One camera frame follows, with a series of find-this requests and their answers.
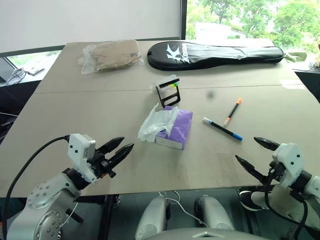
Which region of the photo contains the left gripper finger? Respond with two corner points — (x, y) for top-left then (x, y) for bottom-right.
(107, 142), (135, 169)
(98, 136), (126, 157)

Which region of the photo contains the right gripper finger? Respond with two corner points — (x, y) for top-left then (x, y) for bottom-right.
(253, 136), (281, 152)
(234, 154), (269, 186)

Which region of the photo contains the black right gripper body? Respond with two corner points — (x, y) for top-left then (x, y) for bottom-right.
(265, 161), (286, 186)

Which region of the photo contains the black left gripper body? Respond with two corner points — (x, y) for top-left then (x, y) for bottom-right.
(87, 147), (118, 180)

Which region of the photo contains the orange marker pen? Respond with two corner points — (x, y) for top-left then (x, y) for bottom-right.
(223, 97), (244, 127)

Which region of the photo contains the blue marker pen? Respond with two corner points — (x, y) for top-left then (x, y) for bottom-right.
(202, 116), (244, 142)

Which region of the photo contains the purple tissue box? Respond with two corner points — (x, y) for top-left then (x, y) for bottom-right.
(153, 105), (194, 151)

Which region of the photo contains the clear plastic bin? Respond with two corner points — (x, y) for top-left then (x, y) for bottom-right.
(150, 74), (181, 93)

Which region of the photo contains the black white sneaker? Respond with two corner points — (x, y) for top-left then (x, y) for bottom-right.
(238, 189), (270, 212)

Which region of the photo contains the black table leg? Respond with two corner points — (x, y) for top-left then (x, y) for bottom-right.
(74, 194), (121, 240)

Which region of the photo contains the silver right robot leg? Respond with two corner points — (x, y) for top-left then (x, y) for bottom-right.
(194, 194), (236, 233)

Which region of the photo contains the silver robot leg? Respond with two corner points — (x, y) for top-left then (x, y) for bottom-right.
(134, 195), (171, 240)
(194, 194), (236, 233)

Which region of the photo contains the black metal stand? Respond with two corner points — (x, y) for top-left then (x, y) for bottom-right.
(155, 80), (182, 109)

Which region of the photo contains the silver left robot leg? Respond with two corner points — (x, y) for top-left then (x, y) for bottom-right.
(134, 195), (171, 240)

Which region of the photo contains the black side table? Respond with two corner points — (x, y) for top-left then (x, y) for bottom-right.
(293, 69), (320, 104)

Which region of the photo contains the grey robot torso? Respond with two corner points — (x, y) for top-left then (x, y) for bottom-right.
(156, 230), (273, 240)

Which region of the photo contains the brown paper in plastic bag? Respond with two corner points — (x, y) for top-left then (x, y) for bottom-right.
(77, 39), (145, 75)

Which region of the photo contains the black racket bag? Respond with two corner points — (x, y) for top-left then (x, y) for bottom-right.
(146, 40), (286, 72)

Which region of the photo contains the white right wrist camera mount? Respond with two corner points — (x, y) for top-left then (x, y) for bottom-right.
(271, 142), (307, 189)

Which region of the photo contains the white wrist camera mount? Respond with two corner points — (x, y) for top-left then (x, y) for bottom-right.
(271, 142), (307, 189)
(67, 133), (98, 185)

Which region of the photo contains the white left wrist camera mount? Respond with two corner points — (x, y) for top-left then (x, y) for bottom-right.
(67, 133), (98, 185)

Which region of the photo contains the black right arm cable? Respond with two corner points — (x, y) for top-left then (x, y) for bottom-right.
(264, 172), (308, 240)

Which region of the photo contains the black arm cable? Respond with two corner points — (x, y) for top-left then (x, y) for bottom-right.
(264, 172), (308, 240)
(0, 134), (71, 240)

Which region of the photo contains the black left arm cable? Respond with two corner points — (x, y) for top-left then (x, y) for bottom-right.
(0, 134), (71, 240)

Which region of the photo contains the thin white cable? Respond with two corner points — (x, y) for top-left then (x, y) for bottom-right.
(158, 190), (210, 227)

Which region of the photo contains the coiled wire bundle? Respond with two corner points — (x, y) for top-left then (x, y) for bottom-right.
(5, 68), (27, 87)

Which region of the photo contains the black window frame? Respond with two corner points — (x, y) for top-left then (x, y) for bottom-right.
(180, 0), (188, 41)

